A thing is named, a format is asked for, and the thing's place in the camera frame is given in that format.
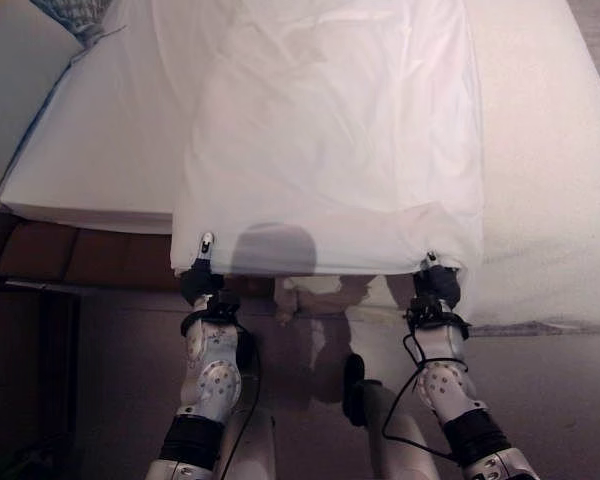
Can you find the brown bed frame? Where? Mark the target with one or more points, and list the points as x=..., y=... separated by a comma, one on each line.
x=80, y=250

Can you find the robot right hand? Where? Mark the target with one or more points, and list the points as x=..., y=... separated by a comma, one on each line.
x=437, y=282

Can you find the silver robot left leg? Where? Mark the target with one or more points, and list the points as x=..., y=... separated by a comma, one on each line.
x=247, y=445

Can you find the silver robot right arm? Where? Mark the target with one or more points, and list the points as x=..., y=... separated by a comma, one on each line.
x=445, y=385

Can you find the silver robot right leg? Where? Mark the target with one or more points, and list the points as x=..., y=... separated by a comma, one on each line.
x=395, y=440

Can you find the white bed sheet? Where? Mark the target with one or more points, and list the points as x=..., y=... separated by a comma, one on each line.
x=330, y=150

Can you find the blue grey patterned blanket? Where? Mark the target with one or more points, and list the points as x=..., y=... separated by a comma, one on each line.
x=82, y=20

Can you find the white covered mattress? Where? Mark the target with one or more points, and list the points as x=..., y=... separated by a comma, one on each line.
x=540, y=175

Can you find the silver robot leg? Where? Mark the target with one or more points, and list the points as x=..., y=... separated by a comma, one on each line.
x=247, y=445
x=395, y=440

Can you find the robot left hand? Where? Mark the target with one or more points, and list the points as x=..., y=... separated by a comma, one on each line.
x=200, y=282

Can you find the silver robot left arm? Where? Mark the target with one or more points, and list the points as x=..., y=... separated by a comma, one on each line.
x=215, y=380

